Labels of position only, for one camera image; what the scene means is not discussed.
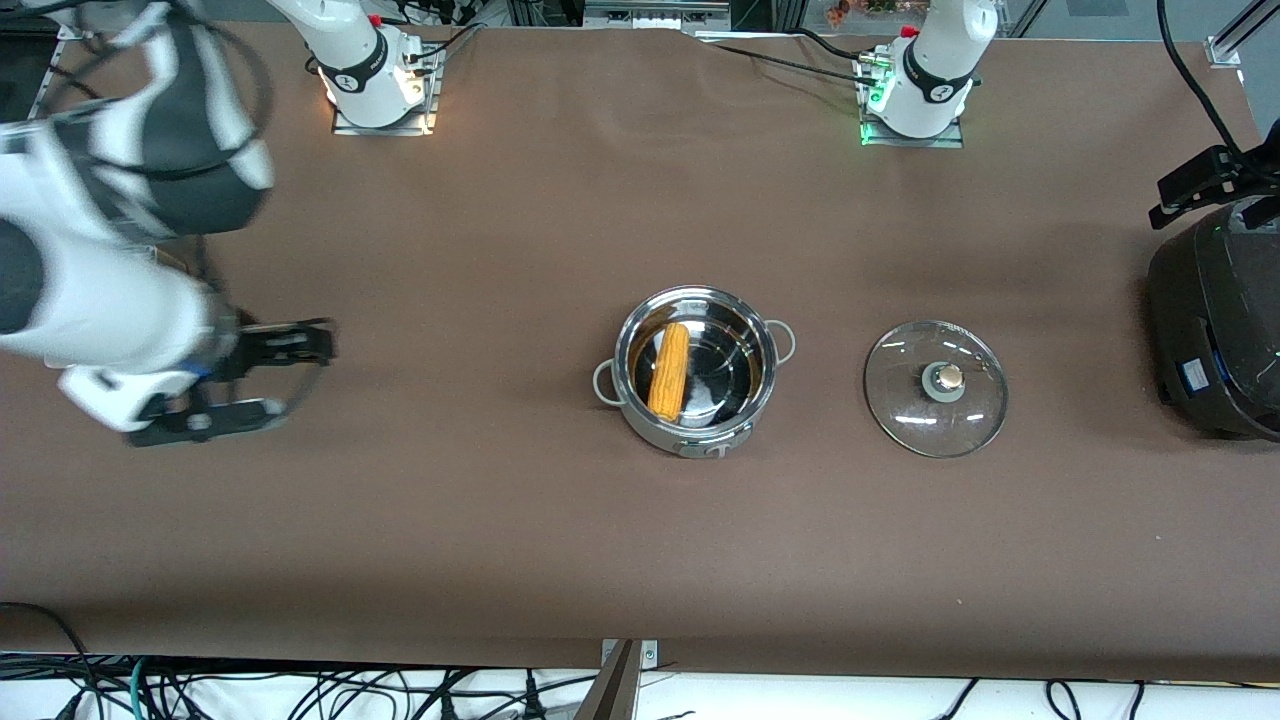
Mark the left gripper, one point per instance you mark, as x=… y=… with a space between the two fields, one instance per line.
x=1203 y=178

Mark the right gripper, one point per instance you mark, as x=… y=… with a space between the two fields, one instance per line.
x=262 y=347

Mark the glass pot lid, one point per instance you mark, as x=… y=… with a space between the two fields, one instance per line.
x=935 y=420

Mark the yellow corn cob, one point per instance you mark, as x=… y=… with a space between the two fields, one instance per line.
x=669 y=372

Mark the stainless steel pot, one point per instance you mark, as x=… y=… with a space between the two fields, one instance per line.
x=710 y=440

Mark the black rice cooker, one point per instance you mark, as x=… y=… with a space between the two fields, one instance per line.
x=1220 y=330

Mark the grey angled bar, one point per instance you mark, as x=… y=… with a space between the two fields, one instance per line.
x=610 y=695

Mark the metal table edge bracket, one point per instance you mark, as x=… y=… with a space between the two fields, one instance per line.
x=650 y=655

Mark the aluminium frame profile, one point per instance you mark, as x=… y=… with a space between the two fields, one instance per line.
x=655 y=12

